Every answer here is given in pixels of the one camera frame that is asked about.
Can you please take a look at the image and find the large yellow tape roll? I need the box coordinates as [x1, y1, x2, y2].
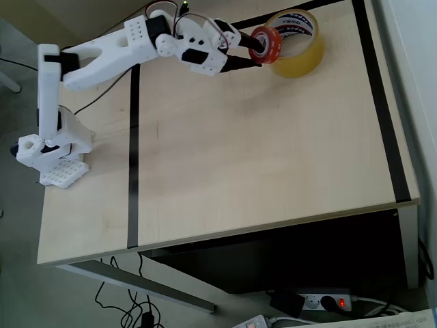
[262, 9, 326, 80]

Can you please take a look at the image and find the slanted grey metal table beam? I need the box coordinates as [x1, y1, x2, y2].
[55, 258, 217, 315]

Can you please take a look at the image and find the grey power cable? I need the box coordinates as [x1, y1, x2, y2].
[267, 315, 320, 326]

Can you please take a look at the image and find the round black plug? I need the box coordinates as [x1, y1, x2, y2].
[320, 294, 339, 313]

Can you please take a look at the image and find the red and black servo wire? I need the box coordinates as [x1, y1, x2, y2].
[144, 0, 228, 51]

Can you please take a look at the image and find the white furniture leg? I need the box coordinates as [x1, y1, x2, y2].
[0, 70, 23, 94]

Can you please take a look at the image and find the red tape roll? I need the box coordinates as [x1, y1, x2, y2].
[247, 25, 284, 66]

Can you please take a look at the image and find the white power strip red switch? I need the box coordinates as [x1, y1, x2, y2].
[296, 288, 354, 313]

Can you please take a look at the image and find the white power cable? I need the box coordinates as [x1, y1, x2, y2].
[350, 296, 409, 319]

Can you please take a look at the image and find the white perforated base plate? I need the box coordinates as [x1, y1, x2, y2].
[40, 158, 91, 190]

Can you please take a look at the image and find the small white power strip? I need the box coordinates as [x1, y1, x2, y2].
[231, 314, 272, 328]

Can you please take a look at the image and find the looped black cable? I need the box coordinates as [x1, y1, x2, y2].
[417, 236, 436, 279]

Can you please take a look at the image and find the upright grey table leg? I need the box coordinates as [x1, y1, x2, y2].
[397, 204, 421, 290]

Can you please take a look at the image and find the printed paper sheet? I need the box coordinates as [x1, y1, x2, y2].
[300, 306, 437, 328]

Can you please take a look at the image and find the black floor cable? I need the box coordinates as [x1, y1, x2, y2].
[131, 251, 162, 328]
[94, 254, 144, 328]

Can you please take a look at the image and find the black power adapter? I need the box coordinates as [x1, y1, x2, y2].
[268, 289, 306, 320]

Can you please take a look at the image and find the thin black cable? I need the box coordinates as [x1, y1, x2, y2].
[72, 66, 136, 115]

